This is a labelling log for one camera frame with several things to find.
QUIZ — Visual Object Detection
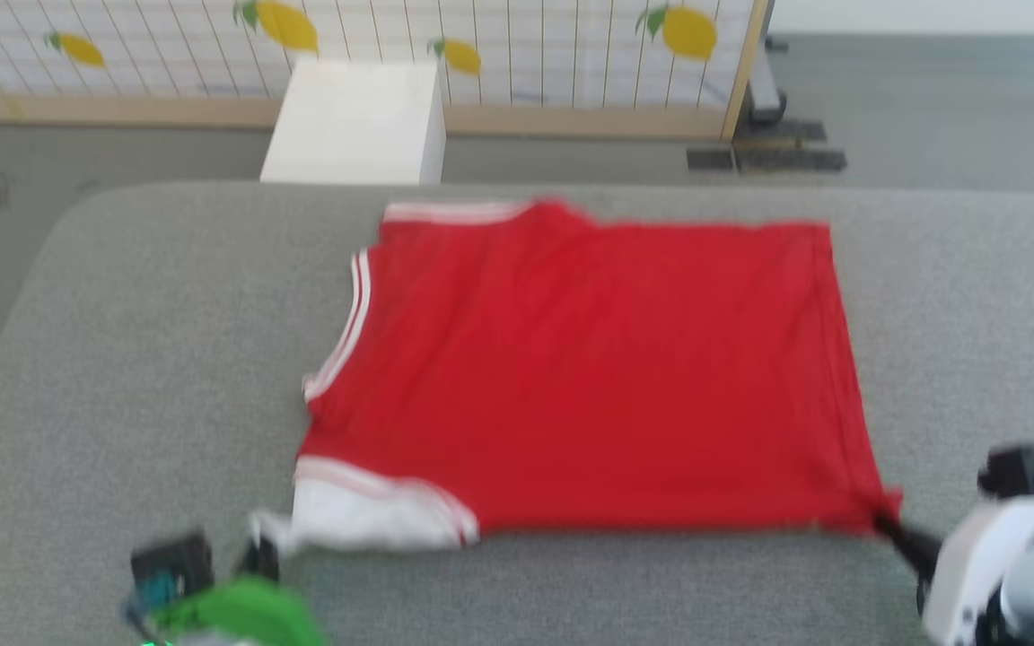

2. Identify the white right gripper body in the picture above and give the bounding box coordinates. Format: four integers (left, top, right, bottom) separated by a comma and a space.
919, 496, 1034, 646

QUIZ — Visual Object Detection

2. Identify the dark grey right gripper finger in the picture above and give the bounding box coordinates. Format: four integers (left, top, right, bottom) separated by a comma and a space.
872, 511, 946, 577

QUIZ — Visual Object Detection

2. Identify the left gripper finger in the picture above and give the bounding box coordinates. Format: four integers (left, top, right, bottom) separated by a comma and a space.
237, 537, 282, 581

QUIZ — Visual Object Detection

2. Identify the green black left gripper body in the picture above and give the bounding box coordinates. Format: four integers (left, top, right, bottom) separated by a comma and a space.
142, 577, 329, 646

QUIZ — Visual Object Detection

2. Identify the red garment with white trim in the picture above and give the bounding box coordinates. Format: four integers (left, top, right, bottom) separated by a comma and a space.
252, 197, 904, 554

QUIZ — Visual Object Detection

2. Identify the long black floor mat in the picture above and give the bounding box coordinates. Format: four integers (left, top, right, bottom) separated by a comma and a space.
736, 147, 847, 173

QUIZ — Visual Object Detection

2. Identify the black floor mat under screen foot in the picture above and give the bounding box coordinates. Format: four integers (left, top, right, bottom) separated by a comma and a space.
736, 120, 828, 144

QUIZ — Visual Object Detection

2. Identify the white box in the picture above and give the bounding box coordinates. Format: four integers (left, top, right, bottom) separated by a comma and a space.
259, 57, 447, 186

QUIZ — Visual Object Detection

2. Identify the grey caster leg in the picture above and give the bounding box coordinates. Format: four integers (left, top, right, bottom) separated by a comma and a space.
744, 0, 789, 127

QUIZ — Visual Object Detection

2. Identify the wooden framed lemon print screen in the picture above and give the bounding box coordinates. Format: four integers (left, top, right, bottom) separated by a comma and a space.
0, 0, 771, 142

